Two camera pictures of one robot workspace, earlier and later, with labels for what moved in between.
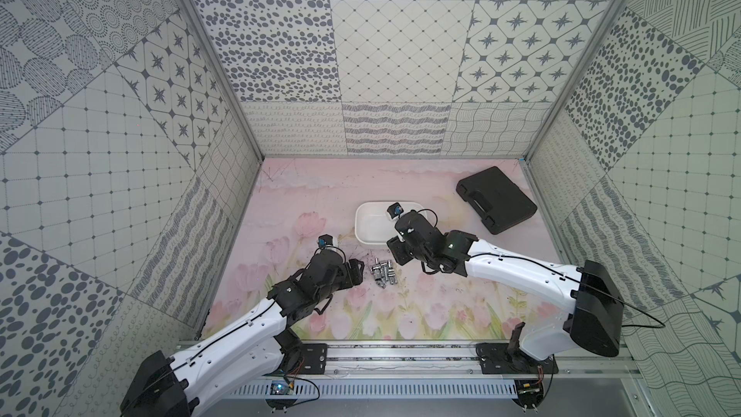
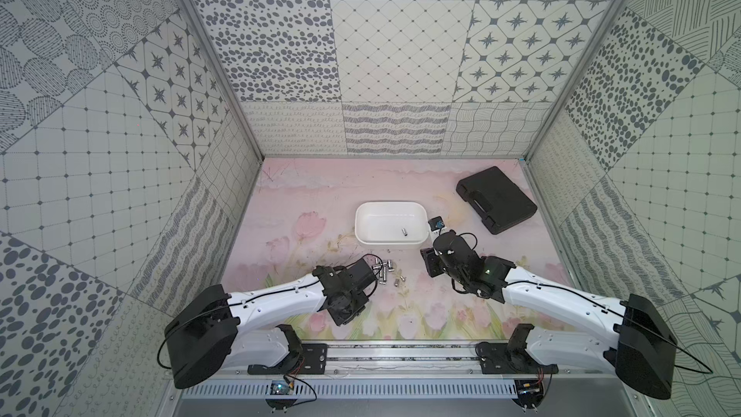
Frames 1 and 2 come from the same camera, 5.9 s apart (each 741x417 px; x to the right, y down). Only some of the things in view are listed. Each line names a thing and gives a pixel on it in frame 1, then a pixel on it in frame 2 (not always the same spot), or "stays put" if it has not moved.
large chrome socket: [380, 272] stays put
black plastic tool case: [496, 198] stays put
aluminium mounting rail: [438, 360] stays put
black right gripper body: [403, 253] -> [435, 267]
